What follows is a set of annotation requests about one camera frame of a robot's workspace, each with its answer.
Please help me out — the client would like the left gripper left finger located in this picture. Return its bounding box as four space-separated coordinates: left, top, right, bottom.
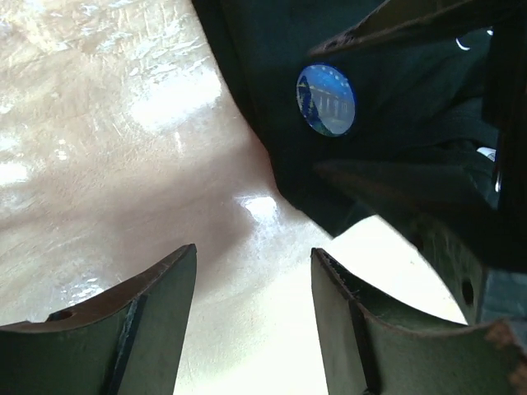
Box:
1 244 197 394

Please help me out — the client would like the black printed t-shirt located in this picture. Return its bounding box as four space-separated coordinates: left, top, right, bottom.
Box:
194 1 498 236

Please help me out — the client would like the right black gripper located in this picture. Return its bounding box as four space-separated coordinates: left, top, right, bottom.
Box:
315 0 527 326

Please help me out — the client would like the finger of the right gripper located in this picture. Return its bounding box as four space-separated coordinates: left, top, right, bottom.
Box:
310 0 526 56

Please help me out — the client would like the blue round brooch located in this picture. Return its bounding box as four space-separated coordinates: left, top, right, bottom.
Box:
296 63 356 137

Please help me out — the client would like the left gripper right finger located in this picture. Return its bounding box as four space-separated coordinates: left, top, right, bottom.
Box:
311 249 526 394

